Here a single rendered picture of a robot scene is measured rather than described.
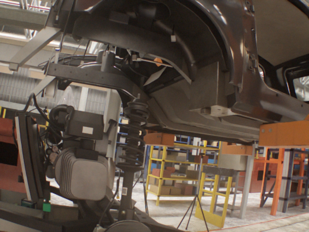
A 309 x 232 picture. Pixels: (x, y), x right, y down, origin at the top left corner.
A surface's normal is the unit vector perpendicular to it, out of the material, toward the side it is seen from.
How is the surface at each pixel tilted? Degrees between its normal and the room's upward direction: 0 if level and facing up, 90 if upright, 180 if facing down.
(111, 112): 90
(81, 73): 90
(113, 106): 90
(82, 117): 79
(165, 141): 90
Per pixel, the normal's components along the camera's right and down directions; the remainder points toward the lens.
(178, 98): 0.22, 0.12
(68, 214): 0.38, -0.08
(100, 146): 0.69, -0.01
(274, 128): -0.92, -0.17
